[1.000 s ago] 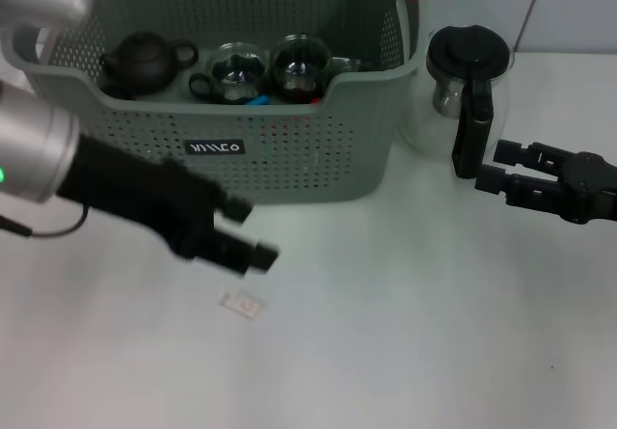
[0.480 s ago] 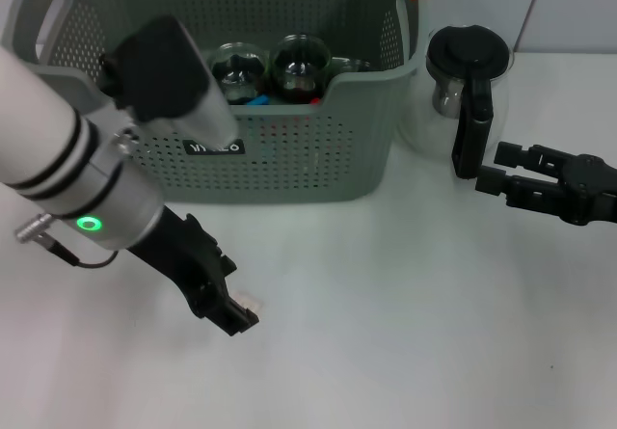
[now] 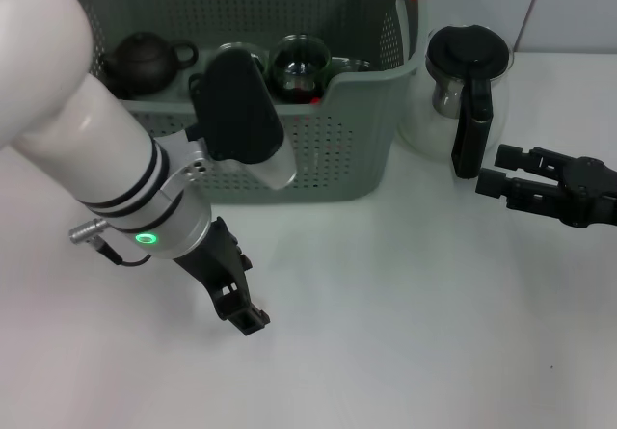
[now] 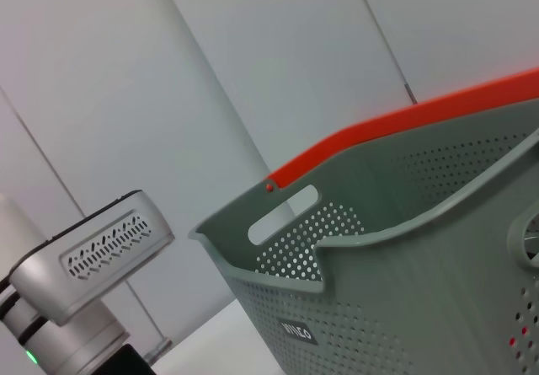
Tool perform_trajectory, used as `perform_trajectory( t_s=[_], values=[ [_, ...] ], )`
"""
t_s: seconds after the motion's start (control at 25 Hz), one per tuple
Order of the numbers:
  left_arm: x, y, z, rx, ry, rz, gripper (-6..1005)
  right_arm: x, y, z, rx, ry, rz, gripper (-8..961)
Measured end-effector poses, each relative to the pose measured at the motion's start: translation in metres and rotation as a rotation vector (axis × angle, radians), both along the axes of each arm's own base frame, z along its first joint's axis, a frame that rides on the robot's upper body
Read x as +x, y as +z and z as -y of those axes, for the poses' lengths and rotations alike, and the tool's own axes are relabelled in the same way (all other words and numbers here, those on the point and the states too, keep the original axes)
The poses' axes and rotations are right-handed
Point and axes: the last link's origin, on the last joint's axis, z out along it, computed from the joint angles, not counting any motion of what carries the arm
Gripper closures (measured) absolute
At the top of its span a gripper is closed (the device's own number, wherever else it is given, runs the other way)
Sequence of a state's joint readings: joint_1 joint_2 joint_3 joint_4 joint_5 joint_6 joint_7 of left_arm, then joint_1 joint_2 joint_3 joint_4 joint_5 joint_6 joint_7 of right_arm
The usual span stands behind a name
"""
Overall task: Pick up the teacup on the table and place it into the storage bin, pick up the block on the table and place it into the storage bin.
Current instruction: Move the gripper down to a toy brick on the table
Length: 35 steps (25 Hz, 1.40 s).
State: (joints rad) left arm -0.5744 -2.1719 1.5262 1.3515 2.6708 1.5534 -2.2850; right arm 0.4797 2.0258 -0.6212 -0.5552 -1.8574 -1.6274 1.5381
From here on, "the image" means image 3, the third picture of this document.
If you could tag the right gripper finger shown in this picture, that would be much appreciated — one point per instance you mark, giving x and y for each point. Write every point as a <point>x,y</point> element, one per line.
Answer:
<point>525,195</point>
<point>535,159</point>

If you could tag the black clay teapot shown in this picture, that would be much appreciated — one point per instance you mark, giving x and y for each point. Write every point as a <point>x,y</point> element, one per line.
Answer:
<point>140,62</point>

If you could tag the glass carafe black lid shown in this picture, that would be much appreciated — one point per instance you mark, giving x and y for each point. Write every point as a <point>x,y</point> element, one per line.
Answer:
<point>470,53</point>

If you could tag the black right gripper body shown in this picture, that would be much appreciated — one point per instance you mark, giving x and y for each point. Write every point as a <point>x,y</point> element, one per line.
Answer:
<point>593,193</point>

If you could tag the grey perforated storage bin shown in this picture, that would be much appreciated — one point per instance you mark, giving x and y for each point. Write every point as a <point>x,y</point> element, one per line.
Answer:
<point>347,159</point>

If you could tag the red sloped toy brick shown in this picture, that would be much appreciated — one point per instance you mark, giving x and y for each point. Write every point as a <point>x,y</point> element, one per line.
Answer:
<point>315,100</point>

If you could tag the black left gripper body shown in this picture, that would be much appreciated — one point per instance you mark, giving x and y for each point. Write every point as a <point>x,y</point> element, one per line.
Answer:
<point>217,265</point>

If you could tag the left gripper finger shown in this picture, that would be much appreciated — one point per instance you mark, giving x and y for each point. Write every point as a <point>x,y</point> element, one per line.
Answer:
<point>258,314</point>
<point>236,320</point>

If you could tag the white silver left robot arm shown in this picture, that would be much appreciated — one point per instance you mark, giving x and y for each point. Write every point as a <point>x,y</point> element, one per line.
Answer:
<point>72,111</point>

